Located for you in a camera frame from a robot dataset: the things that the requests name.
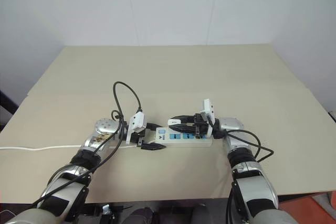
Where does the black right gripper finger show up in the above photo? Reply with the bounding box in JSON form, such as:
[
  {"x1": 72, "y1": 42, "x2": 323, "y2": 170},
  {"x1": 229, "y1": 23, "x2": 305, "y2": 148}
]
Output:
[
  {"x1": 172, "y1": 123, "x2": 197, "y2": 134},
  {"x1": 167, "y1": 114, "x2": 196, "y2": 124}
]

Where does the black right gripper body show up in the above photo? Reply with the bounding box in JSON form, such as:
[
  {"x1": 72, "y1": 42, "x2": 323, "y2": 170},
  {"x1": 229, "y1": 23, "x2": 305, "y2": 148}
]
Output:
[{"x1": 193, "y1": 113, "x2": 211, "y2": 137}]

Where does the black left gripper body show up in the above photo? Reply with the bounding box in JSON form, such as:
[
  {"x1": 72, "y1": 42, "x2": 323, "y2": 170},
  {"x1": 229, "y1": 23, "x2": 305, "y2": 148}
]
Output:
[{"x1": 130, "y1": 121, "x2": 153, "y2": 150}]

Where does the white power strip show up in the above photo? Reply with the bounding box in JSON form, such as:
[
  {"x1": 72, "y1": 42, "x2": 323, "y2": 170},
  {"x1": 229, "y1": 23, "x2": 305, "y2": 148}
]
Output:
[{"x1": 149, "y1": 126, "x2": 213, "y2": 148}]

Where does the dark purple rounded shape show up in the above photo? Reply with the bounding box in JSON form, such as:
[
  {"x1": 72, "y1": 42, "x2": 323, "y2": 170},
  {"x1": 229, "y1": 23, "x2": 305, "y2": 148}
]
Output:
[{"x1": 128, "y1": 207, "x2": 161, "y2": 224}]

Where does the black furniture piece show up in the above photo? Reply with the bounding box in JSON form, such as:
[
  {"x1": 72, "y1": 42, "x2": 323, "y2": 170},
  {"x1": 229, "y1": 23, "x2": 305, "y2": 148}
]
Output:
[{"x1": 0, "y1": 89, "x2": 20, "y2": 132}]

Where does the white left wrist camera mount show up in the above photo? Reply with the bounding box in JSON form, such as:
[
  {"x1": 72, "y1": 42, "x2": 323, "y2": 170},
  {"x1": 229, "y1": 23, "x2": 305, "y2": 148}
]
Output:
[{"x1": 125, "y1": 112, "x2": 148, "y2": 145}]

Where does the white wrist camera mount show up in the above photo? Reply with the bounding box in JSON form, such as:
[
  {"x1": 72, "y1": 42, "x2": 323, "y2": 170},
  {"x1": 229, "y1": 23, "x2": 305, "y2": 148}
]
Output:
[
  {"x1": 198, "y1": 99, "x2": 216, "y2": 128},
  {"x1": 125, "y1": 112, "x2": 148, "y2": 145}
]

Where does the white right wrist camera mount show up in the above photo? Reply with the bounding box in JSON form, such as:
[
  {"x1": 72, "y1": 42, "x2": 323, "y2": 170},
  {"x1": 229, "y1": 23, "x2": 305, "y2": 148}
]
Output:
[{"x1": 198, "y1": 99, "x2": 216, "y2": 128}]

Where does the white power strip cable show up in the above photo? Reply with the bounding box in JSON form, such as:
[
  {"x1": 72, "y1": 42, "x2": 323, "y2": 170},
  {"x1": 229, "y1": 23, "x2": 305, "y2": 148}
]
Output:
[{"x1": 0, "y1": 143, "x2": 139, "y2": 152}]

